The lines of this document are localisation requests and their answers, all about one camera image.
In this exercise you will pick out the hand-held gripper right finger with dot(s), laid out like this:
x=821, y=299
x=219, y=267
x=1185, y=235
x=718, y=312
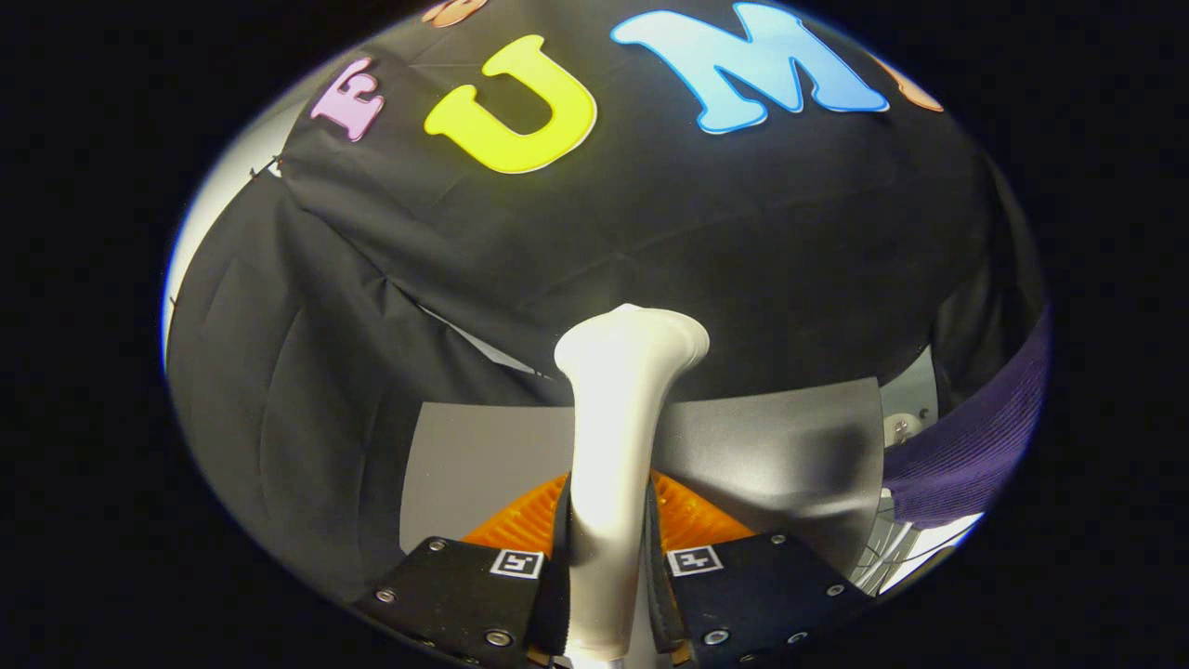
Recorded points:
x=743, y=599

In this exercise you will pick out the purple jacket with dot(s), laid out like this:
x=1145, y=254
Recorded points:
x=966, y=455

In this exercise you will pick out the white garment steamer head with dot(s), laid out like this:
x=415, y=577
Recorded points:
x=608, y=446

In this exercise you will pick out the black backdrop cloth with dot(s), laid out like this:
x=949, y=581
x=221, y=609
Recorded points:
x=650, y=232

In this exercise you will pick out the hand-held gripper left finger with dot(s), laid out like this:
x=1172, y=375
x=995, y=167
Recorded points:
x=464, y=595

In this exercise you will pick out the grey cabinet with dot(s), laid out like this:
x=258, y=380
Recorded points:
x=762, y=446

